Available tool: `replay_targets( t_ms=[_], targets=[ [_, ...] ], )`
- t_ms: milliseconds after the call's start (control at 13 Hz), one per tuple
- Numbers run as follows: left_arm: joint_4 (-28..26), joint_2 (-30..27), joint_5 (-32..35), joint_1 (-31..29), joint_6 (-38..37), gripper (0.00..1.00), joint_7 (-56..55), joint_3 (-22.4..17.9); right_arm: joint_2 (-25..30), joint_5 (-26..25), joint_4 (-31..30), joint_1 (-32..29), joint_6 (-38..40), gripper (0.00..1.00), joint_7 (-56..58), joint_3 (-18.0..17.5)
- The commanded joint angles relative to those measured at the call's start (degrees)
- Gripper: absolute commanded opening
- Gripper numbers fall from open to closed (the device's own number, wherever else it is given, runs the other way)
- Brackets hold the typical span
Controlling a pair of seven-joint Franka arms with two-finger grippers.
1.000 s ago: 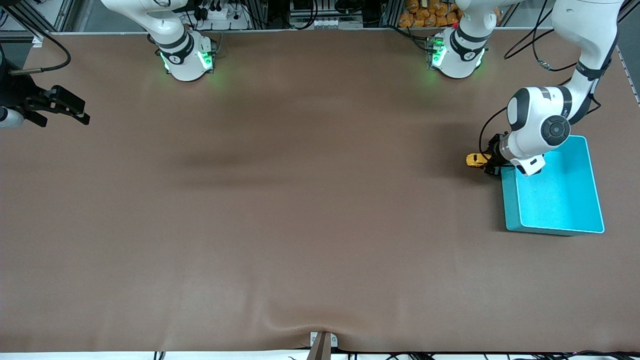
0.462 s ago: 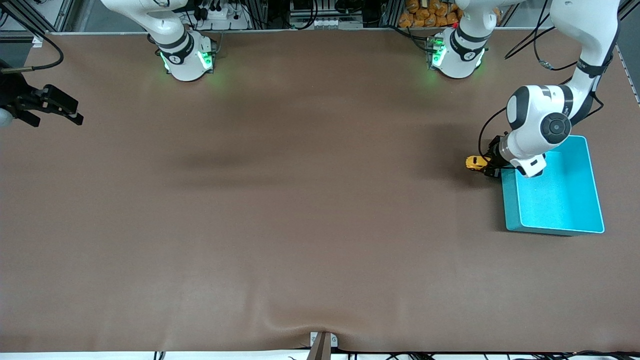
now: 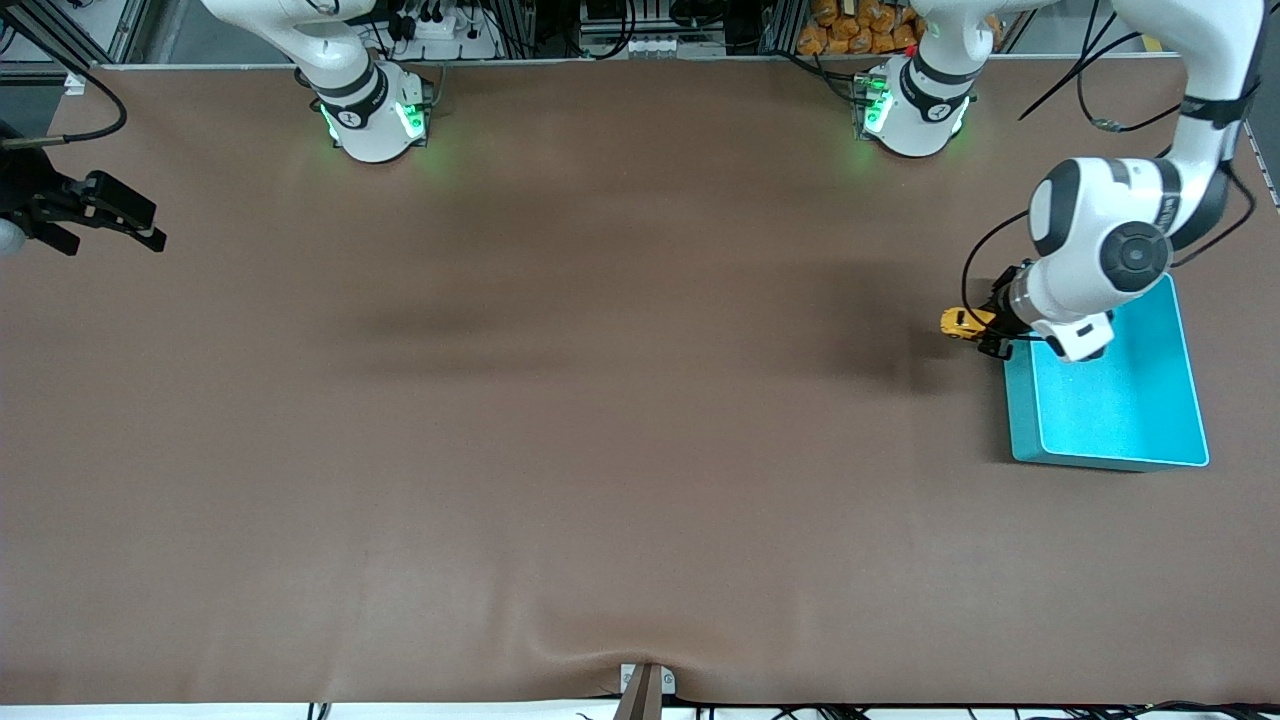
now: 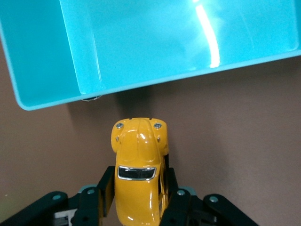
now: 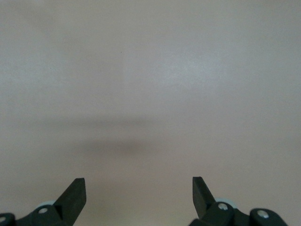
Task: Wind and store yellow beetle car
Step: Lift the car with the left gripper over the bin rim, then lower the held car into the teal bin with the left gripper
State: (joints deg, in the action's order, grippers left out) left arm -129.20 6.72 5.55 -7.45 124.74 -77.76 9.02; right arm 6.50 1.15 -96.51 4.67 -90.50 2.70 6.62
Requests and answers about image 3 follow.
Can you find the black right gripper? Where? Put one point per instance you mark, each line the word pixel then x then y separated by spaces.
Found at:
pixel 33 192

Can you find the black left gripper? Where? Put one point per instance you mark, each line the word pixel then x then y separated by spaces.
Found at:
pixel 1003 309

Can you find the yellow toy beetle car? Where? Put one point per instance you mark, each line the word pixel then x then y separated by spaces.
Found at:
pixel 960 322

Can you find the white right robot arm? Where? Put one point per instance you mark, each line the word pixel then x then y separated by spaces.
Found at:
pixel 365 110

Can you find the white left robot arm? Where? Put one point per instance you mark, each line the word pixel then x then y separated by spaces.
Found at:
pixel 1100 225

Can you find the small white corner block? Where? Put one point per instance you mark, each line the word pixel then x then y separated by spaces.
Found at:
pixel 75 82

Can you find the teal plastic bin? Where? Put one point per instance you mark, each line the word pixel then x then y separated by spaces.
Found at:
pixel 1130 410

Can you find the orange snack bags pile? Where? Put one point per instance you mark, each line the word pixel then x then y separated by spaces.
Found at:
pixel 860 25

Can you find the white power strip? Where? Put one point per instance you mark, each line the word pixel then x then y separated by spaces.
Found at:
pixel 445 35

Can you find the white connector block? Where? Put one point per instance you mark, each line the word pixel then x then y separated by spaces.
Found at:
pixel 660 46

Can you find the metal table clamp bracket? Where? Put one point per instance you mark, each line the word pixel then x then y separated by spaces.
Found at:
pixel 645 690

